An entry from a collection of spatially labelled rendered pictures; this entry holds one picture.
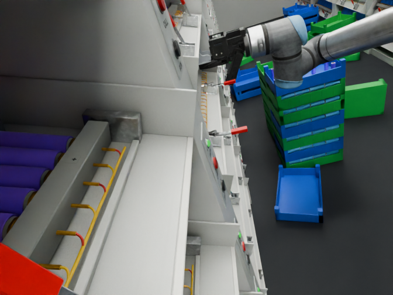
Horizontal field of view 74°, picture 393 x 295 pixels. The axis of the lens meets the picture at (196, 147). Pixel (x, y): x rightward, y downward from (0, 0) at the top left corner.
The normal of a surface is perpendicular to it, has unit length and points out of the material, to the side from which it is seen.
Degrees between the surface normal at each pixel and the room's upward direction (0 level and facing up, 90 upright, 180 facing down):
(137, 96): 90
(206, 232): 90
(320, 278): 0
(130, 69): 90
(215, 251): 21
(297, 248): 0
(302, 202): 0
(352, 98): 90
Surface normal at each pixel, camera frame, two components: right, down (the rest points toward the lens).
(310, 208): -0.29, -0.77
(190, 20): -0.03, 0.59
